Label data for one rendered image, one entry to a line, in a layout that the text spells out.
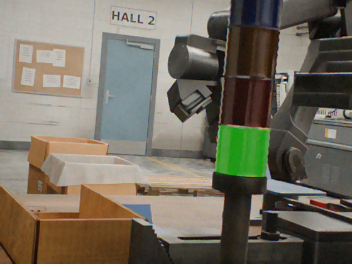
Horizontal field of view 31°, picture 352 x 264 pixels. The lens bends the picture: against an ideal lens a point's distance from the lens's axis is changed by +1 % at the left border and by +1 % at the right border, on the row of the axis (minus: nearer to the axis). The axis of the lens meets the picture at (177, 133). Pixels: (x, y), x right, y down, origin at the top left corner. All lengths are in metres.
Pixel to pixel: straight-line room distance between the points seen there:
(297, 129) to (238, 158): 0.68
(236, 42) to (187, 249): 0.21
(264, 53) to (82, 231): 0.31
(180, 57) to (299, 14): 0.25
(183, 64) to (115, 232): 0.37
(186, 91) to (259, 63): 0.52
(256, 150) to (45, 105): 11.13
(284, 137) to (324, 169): 7.64
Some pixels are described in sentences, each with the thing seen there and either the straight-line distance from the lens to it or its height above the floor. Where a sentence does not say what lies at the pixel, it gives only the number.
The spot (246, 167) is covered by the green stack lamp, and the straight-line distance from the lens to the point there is 0.45.
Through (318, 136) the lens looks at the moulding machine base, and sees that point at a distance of 8.91.
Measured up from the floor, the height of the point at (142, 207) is 0.95.
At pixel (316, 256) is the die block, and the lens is 0.65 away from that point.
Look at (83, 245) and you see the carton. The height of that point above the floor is 0.94.
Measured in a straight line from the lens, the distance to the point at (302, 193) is 0.86.
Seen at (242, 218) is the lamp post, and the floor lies 1.02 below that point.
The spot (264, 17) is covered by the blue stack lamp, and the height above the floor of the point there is 1.16.
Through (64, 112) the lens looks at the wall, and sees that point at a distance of 11.62.
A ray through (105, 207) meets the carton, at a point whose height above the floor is 0.96.
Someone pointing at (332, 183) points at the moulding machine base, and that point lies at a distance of 8.59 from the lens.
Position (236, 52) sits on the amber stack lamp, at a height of 1.14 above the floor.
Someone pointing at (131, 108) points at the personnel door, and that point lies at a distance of 11.88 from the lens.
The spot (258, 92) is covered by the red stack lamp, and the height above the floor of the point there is 1.11.
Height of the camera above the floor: 1.10
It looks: 3 degrees down
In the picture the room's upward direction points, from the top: 5 degrees clockwise
